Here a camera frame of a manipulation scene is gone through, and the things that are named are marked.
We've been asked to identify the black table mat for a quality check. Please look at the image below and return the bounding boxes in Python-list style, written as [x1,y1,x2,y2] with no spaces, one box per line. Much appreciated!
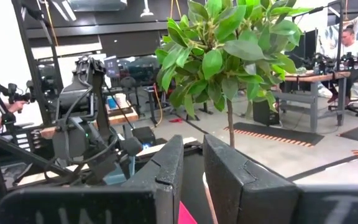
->
[181,146,213,224]

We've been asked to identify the black device with blue light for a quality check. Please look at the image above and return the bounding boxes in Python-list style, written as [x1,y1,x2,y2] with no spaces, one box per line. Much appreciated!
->
[131,126,157,150]

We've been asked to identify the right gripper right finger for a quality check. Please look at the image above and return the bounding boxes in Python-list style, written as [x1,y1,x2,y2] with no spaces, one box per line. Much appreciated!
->
[202,134,301,224]

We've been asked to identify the black metal table frame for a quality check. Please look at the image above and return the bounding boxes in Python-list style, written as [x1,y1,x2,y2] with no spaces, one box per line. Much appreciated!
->
[0,102,83,200]

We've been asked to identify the black computer tower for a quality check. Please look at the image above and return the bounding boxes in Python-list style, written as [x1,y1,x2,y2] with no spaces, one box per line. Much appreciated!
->
[252,98,281,127]

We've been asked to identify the wooden desk grey legs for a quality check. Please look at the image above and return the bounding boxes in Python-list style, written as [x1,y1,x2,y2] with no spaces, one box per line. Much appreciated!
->
[272,70,352,134]

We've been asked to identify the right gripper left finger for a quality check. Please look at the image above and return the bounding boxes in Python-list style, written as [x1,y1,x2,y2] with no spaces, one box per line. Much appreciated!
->
[121,134,185,224]

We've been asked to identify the black ladder truss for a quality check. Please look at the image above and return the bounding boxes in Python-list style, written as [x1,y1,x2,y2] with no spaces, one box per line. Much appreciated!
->
[11,0,65,127]

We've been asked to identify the red plastic bin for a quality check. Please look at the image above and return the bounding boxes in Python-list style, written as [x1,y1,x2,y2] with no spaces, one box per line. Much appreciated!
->
[178,201,198,224]

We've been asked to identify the blue-grey plastic bin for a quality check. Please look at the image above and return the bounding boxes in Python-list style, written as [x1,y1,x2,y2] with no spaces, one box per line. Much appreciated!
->
[103,155,136,185]

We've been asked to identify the wooden work table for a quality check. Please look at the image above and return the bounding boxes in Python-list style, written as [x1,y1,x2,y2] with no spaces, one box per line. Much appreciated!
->
[104,93,140,126]

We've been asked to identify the black computer monitor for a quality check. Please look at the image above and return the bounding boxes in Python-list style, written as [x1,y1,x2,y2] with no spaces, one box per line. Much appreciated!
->
[290,28,319,68]

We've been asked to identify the green leafy artificial plant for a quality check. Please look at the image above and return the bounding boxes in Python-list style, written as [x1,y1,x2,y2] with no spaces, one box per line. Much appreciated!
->
[154,0,315,149]

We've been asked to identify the black office chair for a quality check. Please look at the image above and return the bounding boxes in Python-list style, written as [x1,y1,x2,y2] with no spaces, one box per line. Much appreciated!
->
[327,73,358,118]

